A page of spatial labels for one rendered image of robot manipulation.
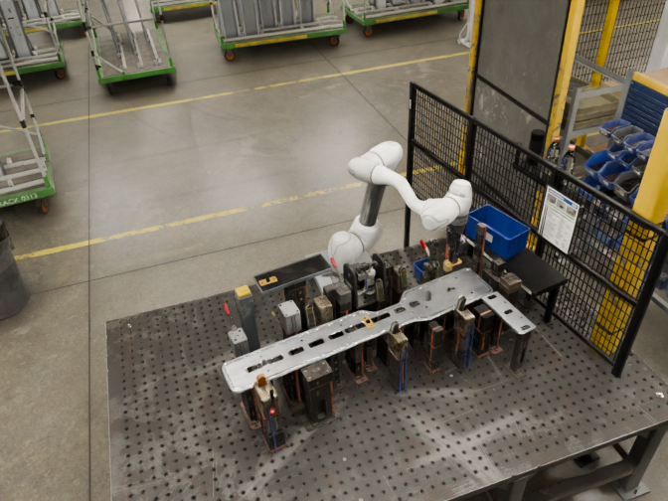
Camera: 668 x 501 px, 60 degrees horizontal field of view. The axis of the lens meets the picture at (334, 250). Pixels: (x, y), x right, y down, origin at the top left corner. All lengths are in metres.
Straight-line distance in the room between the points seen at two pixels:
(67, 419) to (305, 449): 1.85
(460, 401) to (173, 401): 1.38
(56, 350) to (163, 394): 1.66
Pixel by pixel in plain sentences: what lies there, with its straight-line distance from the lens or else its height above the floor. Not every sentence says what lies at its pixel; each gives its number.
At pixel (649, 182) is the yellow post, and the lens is 2.68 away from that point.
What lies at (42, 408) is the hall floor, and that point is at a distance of 4.25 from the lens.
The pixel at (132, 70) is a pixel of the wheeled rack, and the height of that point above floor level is 0.28.
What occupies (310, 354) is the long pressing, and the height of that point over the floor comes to 1.00.
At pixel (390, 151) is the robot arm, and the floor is 1.55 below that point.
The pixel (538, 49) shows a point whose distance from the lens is 4.58.
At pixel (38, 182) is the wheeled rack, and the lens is 6.05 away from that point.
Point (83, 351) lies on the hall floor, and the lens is 4.48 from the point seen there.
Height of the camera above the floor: 2.97
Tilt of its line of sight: 38 degrees down
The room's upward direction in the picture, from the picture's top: 3 degrees counter-clockwise
